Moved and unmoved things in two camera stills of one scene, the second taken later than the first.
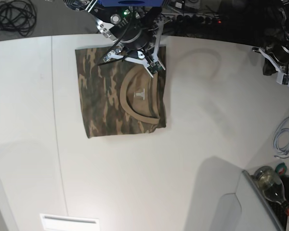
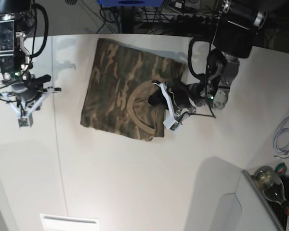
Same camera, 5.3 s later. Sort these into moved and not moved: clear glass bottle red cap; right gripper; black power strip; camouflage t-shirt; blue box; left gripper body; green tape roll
Moved: camouflage t-shirt; right gripper; left gripper body
Not moved: blue box; green tape roll; black power strip; clear glass bottle red cap
